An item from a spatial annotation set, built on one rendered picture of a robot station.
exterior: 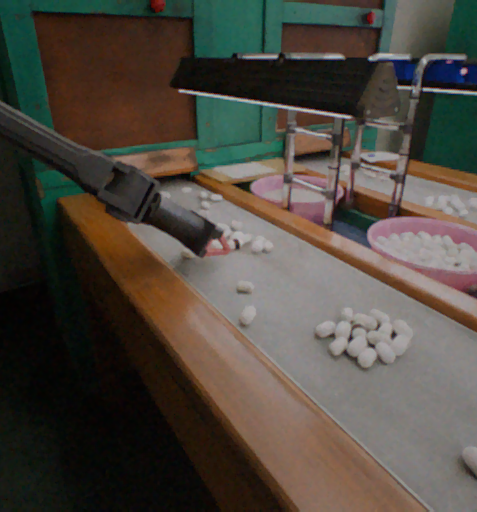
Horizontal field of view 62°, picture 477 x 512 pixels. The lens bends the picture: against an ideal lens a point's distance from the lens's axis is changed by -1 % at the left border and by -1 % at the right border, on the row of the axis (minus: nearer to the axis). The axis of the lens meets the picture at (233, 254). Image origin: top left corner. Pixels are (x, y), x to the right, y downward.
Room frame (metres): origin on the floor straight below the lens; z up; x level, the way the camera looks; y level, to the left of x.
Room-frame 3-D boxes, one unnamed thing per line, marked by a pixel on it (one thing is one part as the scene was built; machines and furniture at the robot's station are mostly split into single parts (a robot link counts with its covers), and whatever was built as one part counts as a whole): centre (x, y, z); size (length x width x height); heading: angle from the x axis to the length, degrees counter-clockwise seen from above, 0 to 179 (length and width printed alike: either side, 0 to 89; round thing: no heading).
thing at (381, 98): (0.84, -0.04, 1.08); 0.62 x 0.08 x 0.07; 32
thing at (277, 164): (1.32, -0.07, 0.77); 0.33 x 0.15 x 0.01; 122
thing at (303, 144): (1.54, -0.33, 0.83); 0.30 x 0.06 x 0.07; 122
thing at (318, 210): (1.13, -0.18, 0.72); 0.27 x 0.27 x 0.10
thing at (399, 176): (1.09, -0.45, 0.90); 0.20 x 0.19 x 0.45; 32
